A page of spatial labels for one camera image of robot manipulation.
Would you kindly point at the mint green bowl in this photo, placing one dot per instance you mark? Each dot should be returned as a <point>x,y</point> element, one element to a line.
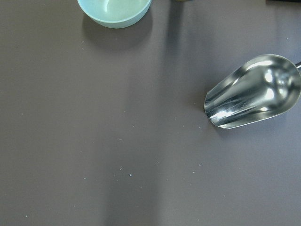
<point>115,14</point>

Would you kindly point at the silver metal scoop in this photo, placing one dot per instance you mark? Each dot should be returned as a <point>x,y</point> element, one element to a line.
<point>263,87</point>

